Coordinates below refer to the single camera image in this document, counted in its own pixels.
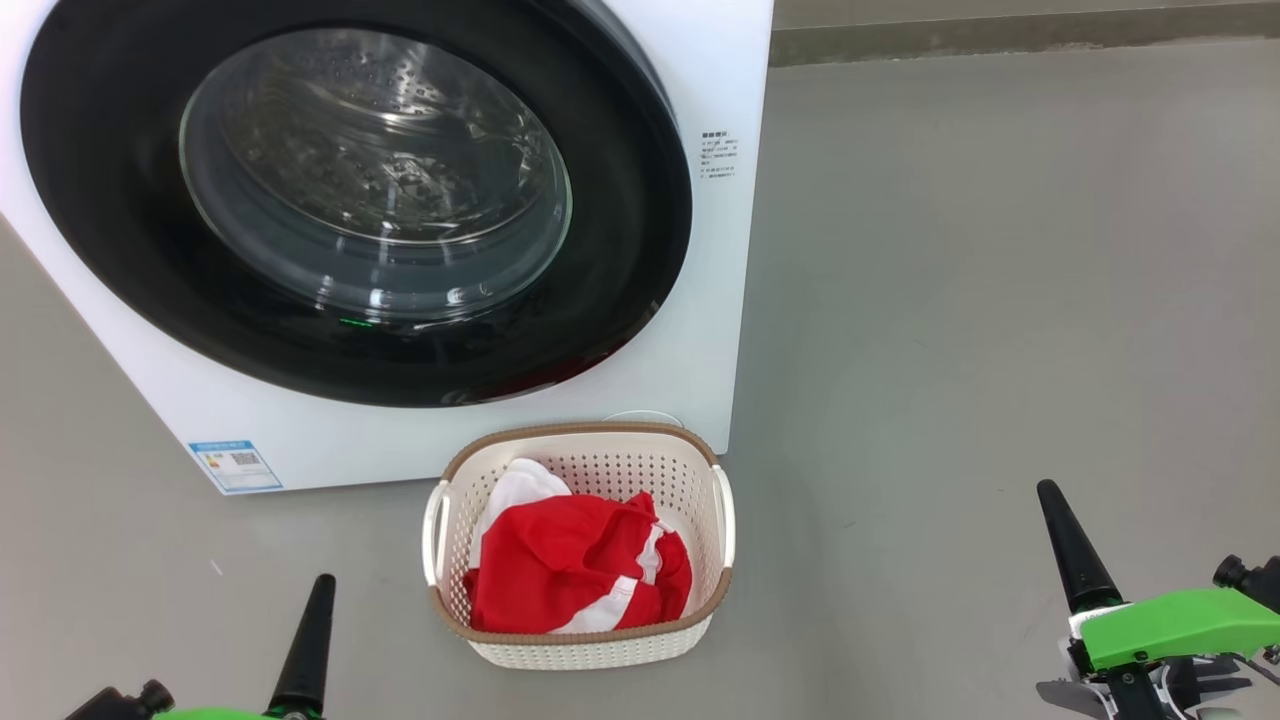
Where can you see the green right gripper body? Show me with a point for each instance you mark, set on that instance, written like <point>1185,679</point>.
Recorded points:
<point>1180,625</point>

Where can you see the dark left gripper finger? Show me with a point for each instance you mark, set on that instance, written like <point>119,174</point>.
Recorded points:
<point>305,650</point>

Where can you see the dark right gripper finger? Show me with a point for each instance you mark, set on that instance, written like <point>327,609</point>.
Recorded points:
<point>1075,550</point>

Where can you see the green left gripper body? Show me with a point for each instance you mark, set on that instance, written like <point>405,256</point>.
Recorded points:
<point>240,714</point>

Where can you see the red and white garment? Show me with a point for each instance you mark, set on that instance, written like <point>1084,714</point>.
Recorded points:
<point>560,570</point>

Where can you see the black round glass washer door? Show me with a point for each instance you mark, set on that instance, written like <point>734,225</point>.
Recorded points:
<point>630,250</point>

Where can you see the cream perforated basket brown rim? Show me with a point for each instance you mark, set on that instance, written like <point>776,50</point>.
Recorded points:
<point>580,650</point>

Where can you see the white washing machine body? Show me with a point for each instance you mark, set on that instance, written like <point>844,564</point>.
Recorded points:
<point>700,350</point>

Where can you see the steel washer drum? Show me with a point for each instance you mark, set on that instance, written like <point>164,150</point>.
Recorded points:
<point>330,130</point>

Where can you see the blue energy label sticker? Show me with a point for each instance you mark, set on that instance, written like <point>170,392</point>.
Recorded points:
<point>235,467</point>

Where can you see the round white filter cover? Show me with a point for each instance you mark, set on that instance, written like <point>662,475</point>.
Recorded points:
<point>642,418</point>

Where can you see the black text print label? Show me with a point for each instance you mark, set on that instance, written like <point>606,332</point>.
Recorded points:
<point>720,155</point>

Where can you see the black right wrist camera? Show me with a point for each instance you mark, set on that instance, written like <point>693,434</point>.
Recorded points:
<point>1255,582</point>

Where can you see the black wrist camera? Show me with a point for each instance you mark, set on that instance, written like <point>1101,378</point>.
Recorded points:
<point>120,702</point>
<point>1255,582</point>

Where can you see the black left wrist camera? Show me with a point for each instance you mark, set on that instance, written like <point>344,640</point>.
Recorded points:
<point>120,702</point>

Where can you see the grey wall baseboard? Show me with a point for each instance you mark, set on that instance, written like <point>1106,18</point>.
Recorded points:
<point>1000,42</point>

